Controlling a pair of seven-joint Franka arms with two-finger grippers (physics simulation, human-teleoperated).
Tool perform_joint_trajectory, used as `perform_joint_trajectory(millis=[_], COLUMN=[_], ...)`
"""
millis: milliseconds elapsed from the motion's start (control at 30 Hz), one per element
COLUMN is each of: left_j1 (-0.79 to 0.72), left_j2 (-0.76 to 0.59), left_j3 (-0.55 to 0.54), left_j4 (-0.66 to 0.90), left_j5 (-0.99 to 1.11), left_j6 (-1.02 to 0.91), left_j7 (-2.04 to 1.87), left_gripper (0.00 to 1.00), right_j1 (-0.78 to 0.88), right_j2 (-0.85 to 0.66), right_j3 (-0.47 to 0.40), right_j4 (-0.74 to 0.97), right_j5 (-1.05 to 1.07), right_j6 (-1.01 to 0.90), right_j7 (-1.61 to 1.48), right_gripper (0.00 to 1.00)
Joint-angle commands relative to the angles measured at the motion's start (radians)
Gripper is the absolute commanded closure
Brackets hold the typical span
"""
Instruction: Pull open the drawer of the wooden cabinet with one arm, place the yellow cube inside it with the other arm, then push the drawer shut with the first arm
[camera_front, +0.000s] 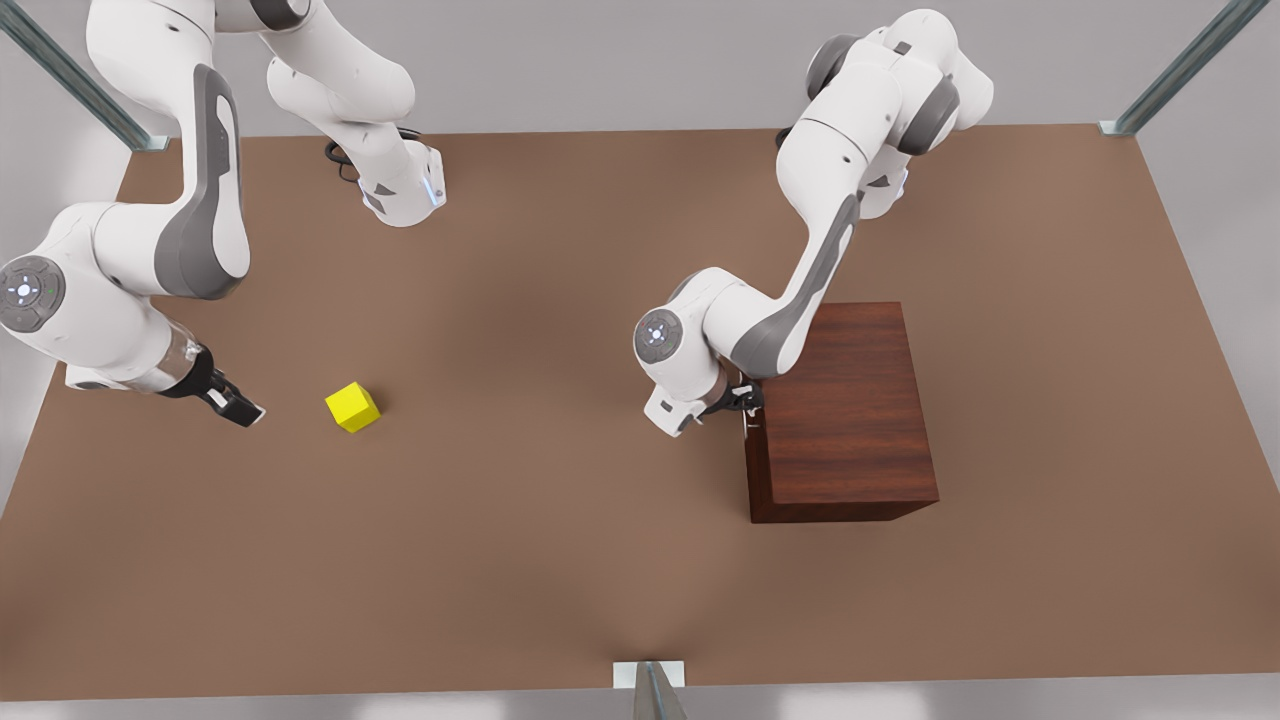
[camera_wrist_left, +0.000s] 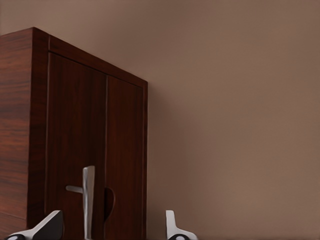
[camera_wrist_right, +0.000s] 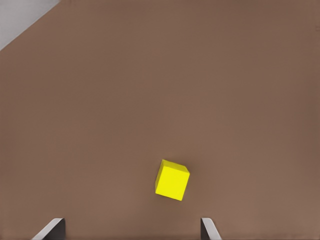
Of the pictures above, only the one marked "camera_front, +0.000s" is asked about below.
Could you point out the yellow cube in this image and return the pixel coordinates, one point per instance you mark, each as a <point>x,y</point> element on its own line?
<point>352,407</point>

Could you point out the dark wooden cabinet box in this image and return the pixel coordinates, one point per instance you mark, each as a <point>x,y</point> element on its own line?
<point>850,410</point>

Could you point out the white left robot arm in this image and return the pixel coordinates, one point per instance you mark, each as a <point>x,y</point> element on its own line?
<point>830,180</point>

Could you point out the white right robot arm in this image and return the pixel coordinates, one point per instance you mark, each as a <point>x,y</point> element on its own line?
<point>120,260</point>

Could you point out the silver frame post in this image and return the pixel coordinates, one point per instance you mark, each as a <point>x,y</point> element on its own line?
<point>80,75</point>
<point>652,690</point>
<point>1180,70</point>

